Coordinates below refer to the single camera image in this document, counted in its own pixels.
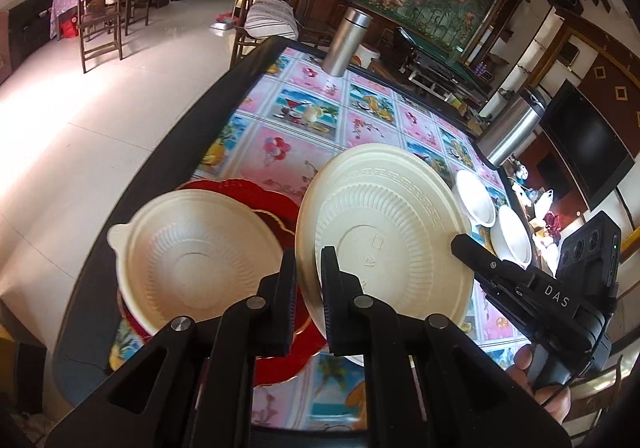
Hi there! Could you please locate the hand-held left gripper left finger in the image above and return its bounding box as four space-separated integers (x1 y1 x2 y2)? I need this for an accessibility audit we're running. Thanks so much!
47 248 301 448

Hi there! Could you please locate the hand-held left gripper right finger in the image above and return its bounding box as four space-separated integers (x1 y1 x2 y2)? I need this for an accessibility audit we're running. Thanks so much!
319 245 571 448

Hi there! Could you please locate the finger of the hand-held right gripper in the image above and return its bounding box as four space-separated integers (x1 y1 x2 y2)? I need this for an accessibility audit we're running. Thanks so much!
451 234 538 289
475 273 541 344

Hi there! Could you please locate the white plastic bowl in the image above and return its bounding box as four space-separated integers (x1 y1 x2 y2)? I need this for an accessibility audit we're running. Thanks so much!
455 169 497 228
490 204 533 269

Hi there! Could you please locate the cream ribbed plastic bowl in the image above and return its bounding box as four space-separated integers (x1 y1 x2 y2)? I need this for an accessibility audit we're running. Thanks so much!
295 143 476 366
107 189 286 334

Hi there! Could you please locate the person's right hand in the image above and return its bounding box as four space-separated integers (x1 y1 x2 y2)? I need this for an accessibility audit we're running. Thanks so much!
505 343 573 424

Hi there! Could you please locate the large steel thermos flask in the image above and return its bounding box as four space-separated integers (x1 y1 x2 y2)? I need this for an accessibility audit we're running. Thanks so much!
477 95 547 168

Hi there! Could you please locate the black television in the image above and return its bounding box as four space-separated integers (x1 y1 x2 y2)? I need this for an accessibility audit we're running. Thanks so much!
540 80 636 211

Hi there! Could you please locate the printed tablecloth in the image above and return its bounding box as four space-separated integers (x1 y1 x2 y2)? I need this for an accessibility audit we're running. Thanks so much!
107 45 543 431

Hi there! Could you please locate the dark framed table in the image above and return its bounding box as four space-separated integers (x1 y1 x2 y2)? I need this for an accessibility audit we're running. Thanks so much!
52 35 551 448

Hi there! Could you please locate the green billiard table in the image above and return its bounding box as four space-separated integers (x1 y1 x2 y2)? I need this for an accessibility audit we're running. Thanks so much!
397 27 493 96

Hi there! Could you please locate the white round container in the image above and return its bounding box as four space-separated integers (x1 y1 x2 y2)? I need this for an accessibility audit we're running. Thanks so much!
352 44 382 70

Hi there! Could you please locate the small steel tumbler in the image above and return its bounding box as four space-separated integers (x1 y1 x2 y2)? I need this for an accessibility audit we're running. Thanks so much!
322 7 373 78

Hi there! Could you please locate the black speaker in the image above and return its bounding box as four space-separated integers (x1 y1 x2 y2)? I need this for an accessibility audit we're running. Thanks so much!
545 0 583 16

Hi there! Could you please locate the striped cushion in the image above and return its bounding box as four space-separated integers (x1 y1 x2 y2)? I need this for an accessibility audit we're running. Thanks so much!
246 0 299 41

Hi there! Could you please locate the dark low cabinet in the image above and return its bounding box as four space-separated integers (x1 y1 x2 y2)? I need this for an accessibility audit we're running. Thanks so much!
0 0 56 84

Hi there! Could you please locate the pink cloth dining table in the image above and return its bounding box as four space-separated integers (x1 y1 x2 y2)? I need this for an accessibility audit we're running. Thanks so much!
50 0 96 39

